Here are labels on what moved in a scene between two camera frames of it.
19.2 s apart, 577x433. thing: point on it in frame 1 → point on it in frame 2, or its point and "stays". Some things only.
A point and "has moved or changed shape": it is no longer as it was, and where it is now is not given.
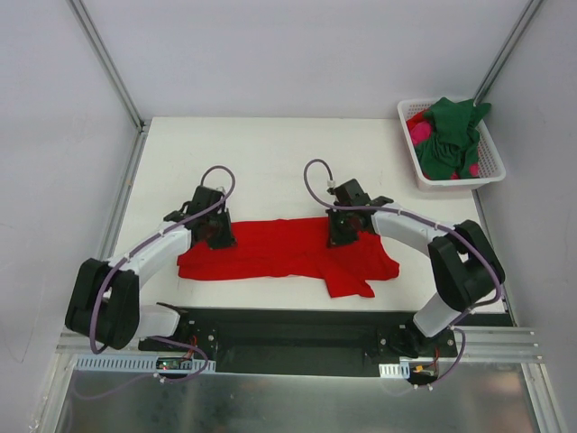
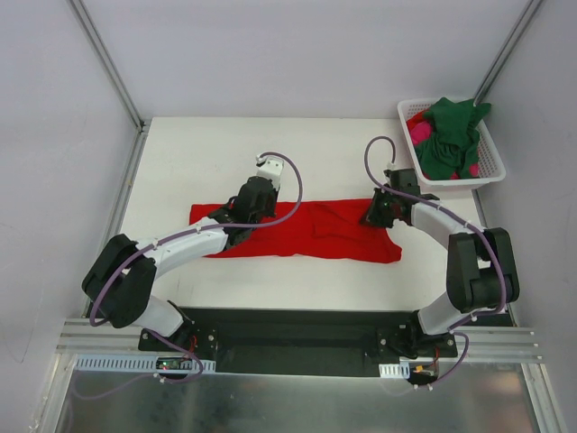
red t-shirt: [297, 248] has moved or changed shape
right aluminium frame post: [508, 50] stays
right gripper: [343, 228] → [376, 213]
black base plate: [301, 341] stays
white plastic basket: [491, 166] stays
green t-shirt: [453, 143] stays
